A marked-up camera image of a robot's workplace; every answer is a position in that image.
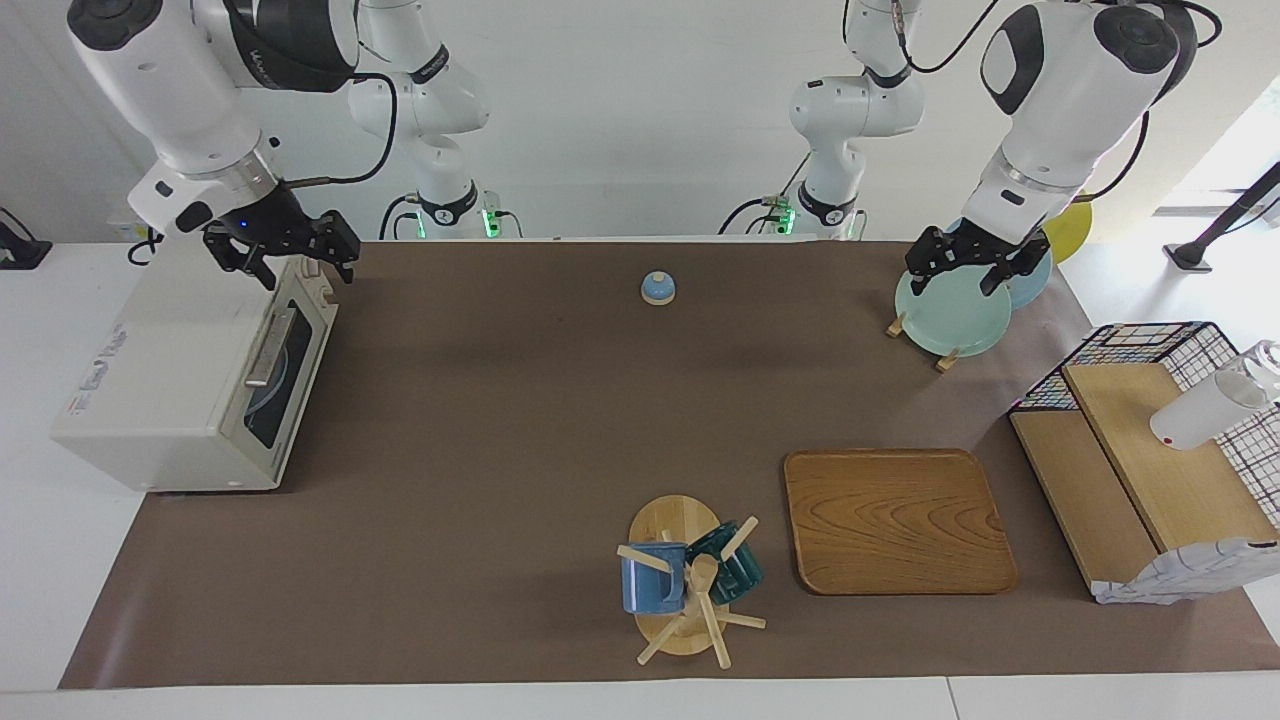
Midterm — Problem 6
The cream toaster oven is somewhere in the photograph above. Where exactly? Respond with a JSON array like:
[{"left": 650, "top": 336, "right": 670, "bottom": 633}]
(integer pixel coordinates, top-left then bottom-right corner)
[{"left": 50, "top": 245, "right": 339, "bottom": 493}]

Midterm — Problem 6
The light blue racked plate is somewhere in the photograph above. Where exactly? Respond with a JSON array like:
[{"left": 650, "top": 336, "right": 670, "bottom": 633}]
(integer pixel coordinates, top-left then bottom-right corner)
[{"left": 950, "top": 215, "right": 1054, "bottom": 309}]

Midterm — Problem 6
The pale green racked plate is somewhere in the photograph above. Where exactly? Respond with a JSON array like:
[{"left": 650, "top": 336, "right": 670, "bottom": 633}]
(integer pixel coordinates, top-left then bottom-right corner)
[{"left": 894, "top": 262, "right": 1013, "bottom": 358}]

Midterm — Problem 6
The wooden plate rack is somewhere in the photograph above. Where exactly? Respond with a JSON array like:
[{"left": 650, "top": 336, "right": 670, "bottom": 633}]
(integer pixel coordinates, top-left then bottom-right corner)
[{"left": 886, "top": 312, "right": 961, "bottom": 373}]

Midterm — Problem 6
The yellow racked plate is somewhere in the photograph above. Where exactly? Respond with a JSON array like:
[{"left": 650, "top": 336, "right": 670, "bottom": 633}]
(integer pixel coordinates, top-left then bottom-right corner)
[{"left": 1048, "top": 190, "right": 1094, "bottom": 265}]

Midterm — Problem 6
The stepped wooden shelf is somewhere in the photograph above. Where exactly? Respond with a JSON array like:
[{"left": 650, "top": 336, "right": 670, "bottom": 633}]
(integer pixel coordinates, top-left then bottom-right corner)
[{"left": 1010, "top": 362, "right": 1280, "bottom": 601}]

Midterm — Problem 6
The black angled stand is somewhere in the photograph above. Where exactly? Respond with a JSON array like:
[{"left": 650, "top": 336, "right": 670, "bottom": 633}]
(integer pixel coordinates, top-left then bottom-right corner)
[{"left": 1165, "top": 160, "right": 1280, "bottom": 273}]

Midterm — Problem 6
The wooden serving tray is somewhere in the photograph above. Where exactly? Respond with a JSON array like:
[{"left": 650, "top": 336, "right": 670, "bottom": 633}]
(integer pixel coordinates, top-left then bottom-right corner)
[{"left": 783, "top": 447, "right": 1019, "bottom": 597}]

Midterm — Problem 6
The black desk clamp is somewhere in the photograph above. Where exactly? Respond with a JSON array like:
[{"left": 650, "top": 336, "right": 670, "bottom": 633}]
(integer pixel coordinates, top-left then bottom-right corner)
[{"left": 0, "top": 207, "right": 53, "bottom": 271}]

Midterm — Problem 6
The white cup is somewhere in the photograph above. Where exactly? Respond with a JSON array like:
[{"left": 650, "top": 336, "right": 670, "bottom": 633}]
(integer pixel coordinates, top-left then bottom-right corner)
[{"left": 1150, "top": 340, "right": 1280, "bottom": 452}]

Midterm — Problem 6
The brown table mat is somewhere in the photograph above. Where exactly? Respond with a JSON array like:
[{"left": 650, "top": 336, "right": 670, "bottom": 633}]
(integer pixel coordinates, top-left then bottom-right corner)
[{"left": 58, "top": 240, "right": 1280, "bottom": 691}]

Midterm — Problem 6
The dark green ceramic mug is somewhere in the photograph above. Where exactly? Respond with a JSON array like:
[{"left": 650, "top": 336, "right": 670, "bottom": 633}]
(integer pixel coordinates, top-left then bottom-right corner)
[{"left": 685, "top": 520, "right": 766, "bottom": 604}]

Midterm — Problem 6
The wooden mug tree stand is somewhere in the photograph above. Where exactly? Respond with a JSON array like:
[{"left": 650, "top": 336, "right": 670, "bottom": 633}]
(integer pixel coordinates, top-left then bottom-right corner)
[{"left": 615, "top": 495, "right": 768, "bottom": 669}]

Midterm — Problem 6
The blue ceramic mug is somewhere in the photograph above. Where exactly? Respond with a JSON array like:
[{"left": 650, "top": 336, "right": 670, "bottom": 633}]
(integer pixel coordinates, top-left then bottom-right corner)
[{"left": 620, "top": 540, "right": 691, "bottom": 615}]

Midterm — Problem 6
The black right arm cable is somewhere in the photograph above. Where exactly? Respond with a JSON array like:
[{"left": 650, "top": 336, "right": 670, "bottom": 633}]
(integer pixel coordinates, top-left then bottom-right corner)
[{"left": 280, "top": 72, "right": 399, "bottom": 189}]

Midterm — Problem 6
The black right base cable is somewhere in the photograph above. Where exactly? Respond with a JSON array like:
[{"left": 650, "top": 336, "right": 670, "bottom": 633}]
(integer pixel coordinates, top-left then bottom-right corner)
[{"left": 378, "top": 193, "right": 421, "bottom": 241}]

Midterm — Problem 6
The black base cable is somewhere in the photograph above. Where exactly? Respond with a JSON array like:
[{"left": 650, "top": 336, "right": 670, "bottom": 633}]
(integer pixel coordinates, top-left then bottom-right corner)
[
  {"left": 378, "top": 193, "right": 421, "bottom": 241},
  {"left": 718, "top": 150, "right": 813, "bottom": 237}
]

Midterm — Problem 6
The black wire basket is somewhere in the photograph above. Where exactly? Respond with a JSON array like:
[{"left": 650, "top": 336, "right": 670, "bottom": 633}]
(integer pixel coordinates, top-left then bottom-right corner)
[{"left": 1008, "top": 322, "right": 1280, "bottom": 531}]

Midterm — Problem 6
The black left base cable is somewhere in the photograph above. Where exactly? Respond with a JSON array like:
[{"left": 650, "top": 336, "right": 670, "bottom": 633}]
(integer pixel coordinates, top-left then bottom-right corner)
[{"left": 718, "top": 150, "right": 813, "bottom": 237}]

